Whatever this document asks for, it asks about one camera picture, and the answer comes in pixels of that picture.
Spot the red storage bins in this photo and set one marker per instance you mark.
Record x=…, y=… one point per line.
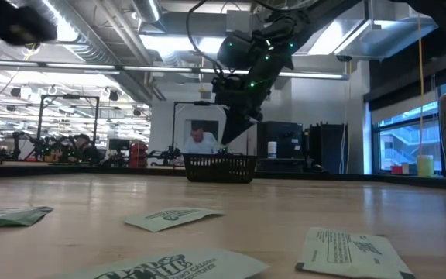
x=138, y=155

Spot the black cabinet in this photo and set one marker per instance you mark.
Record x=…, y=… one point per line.
x=281, y=135
x=327, y=147

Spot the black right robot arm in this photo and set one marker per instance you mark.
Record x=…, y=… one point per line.
x=316, y=17

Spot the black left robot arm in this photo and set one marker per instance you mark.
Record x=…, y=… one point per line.
x=10, y=23

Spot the white canister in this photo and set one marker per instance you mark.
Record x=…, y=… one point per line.
x=272, y=150

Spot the ceiling security camera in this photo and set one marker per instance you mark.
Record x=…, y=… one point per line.
x=344, y=58

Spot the person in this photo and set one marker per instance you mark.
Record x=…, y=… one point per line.
x=201, y=145
x=85, y=149

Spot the red box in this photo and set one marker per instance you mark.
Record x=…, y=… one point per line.
x=397, y=169

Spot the dark green sweetener packet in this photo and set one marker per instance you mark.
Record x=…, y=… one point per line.
x=10, y=217

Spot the black slotted plastic basket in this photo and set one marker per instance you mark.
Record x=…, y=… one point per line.
x=219, y=170

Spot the silver ceiling duct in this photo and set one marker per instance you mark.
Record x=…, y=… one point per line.
x=87, y=50

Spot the black stand frame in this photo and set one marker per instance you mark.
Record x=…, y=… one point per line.
x=68, y=96
x=197, y=103

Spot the yellow-green container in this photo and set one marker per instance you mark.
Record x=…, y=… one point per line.
x=425, y=166

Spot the long ceiling light bar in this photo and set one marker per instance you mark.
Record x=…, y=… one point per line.
x=161, y=69

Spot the white green sweetener packet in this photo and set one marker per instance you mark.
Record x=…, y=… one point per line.
x=176, y=267
x=169, y=219
x=347, y=252

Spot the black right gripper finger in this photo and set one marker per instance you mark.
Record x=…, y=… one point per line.
x=234, y=126

